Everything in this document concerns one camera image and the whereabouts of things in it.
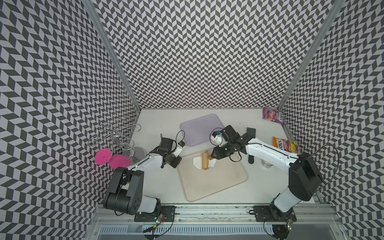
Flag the wooden dough roller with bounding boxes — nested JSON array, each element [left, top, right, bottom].
[[202, 153, 213, 170]]

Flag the white dough ball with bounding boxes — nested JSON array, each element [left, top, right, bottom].
[[193, 157, 217, 170]]

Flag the beige plastic tray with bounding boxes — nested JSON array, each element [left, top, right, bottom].
[[177, 150, 248, 202]]

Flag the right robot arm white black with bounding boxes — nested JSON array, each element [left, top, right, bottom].
[[210, 125, 323, 221]]

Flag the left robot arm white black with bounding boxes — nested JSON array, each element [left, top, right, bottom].
[[102, 138, 186, 219]]

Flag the purple plastic tray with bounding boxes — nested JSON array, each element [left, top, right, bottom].
[[180, 114, 224, 147]]

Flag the pink snack bag far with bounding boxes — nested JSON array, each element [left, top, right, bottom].
[[263, 107, 285, 125]]

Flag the pink plastic wine glass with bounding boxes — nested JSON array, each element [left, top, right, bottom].
[[95, 149, 132, 170]]

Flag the orange yellow snack bag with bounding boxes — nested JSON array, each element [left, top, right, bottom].
[[273, 137, 300, 155]]

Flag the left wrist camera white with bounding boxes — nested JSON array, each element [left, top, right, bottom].
[[173, 141, 185, 157]]

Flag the black handled metal scraper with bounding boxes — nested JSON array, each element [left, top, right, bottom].
[[245, 127, 257, 165]]

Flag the metal wire glass rack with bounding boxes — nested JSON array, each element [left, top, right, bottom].
[[87, 117, 142, 151]]

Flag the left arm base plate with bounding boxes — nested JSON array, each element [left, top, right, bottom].
[[134, 205, 176, 223]]

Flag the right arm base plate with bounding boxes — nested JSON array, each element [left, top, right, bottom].
[[251, 205, 297, 222]]

